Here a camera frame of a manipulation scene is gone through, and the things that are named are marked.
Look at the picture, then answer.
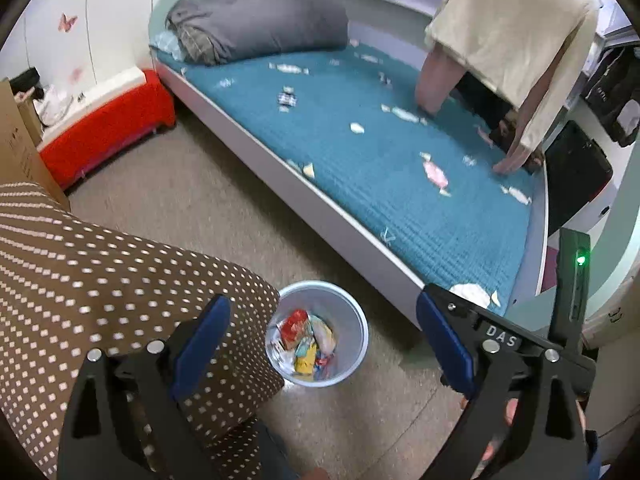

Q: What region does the white trash bin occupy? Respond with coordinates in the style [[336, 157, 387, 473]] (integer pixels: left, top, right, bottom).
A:
[[265, 281, 369, 388]]

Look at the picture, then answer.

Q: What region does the brown dotted tablecloth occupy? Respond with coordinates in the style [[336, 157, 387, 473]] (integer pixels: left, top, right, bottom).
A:
[[1, 182, 283, 479]]

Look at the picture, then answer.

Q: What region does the pink candy wrapper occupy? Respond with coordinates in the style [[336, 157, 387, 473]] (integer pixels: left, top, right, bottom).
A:
[[420, 152, 450, 196]]

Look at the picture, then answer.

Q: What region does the teal bed mattress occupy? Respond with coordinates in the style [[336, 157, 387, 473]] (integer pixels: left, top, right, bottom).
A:
[[157, 44, 535, 314]]

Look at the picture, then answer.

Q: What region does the tall cardboard box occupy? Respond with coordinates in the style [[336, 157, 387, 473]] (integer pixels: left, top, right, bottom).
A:
[[0, 79, 70, 210]]

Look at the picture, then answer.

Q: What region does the red storage bench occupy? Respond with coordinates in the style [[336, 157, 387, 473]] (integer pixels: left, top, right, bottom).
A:
[[39, 70, 176, 190]]

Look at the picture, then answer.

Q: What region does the white plastic bag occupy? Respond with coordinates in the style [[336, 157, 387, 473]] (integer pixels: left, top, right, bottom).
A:
[[34, 84, 74, 128]]

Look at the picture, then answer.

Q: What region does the beige hanging shirt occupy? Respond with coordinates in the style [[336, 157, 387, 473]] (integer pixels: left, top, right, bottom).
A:
[[416, 0, 600, 174]]

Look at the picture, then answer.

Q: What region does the grey folded quilt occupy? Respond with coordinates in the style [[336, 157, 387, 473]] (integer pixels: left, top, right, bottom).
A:
[[167, 0, 348, 66]]

